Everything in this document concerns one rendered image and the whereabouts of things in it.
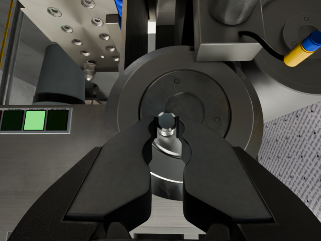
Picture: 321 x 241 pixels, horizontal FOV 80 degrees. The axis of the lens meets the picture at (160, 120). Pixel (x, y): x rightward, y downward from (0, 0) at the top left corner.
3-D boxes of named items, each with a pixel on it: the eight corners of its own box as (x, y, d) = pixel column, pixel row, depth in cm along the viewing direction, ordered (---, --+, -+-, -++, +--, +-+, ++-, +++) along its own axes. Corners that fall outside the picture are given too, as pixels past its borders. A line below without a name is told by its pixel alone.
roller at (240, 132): (276, 86, 16) (215, 212, 15) (209, 132, 42) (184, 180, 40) (159, 29, 18) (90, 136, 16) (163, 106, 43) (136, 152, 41)
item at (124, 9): (131, -86, 24) (124, 47, 20) (148, 35, 47) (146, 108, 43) (126, -86, 24) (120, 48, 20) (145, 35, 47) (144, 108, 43)
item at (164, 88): (250, 112, 16) (184, 177, 15) (240, 117, 18) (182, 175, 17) (185, 52, 17) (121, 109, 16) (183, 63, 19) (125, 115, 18)
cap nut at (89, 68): (94, 62, 52) (93, 77, 51) (99, 68, 55) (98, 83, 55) (80, 62, 52) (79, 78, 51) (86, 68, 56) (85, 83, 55)
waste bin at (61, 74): (61, 66, 269) (56, 115, 255) (28, 44, 217) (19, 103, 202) (97, 63, 259) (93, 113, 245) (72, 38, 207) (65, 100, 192)
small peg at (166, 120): (179, 113, 13) (174, 133, 13) (176, 121, 16) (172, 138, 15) (159, 108, 13) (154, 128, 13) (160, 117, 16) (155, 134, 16)
